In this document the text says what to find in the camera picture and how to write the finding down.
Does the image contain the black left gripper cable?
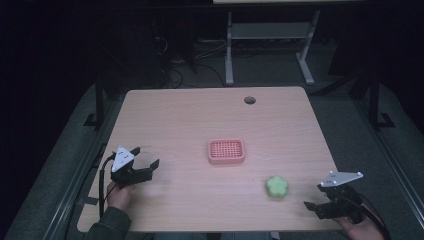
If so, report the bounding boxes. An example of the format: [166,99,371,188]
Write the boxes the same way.
[98,152,118,219]

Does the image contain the pink soap dish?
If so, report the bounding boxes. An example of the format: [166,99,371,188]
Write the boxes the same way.
[207,137,246,166]

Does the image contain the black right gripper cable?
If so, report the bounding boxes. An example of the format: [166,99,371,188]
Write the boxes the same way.
[346,192,392,240]

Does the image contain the black metal stand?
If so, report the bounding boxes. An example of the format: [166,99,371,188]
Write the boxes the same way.
[83,71,108,130]
[366,68,397,132]

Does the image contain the person's left hand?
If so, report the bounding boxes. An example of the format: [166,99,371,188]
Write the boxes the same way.
[106,181,135,212]

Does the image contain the person's right hand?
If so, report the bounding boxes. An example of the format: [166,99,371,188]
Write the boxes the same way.
[335,203,385,240]

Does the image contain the green flower-shaped soap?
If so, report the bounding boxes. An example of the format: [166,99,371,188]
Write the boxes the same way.
[264,175,289,200]

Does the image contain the white metal desk frame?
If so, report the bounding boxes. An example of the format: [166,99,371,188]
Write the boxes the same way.
[224,9,322,86]

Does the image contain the cables on floor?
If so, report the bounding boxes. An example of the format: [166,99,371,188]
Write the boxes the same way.
[156,34,229,89]

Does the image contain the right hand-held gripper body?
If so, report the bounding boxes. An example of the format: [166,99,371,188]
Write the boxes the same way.
[315,170,365,225]

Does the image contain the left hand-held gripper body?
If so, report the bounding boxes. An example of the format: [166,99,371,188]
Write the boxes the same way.
[110,145,154,190]

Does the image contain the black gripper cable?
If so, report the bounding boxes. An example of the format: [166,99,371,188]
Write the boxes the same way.
[346,192,392,240]
[98,152,118,219]

